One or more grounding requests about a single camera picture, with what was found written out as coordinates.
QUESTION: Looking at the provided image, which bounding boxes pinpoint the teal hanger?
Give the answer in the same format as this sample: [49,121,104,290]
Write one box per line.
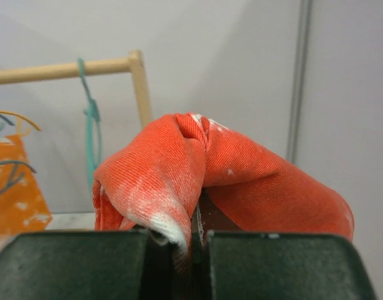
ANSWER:
[77,58,102,191]

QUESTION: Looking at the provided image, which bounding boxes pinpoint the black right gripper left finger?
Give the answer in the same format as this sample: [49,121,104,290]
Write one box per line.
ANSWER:
[0,230,172,299]

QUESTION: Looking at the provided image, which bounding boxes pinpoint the wooden clothes rack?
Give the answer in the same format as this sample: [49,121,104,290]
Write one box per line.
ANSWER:
[0,49,153,127]

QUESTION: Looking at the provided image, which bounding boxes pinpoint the yellow hanger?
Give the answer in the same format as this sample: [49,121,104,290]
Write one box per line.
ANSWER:
[0,110,41,138]

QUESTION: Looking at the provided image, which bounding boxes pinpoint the grey-blue hanger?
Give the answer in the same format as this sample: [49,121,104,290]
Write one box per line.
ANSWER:
[0,125,39,203]

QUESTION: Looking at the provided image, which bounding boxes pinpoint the orange white-speckled trousers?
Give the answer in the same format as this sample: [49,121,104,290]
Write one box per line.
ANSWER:
[0,134,52,250]

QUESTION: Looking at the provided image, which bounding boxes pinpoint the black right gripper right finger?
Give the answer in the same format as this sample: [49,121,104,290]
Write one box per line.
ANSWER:
[195,231,377,299]

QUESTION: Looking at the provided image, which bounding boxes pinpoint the red white-speckled trousers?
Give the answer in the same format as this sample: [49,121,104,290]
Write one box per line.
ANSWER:
[92,113,354,268]

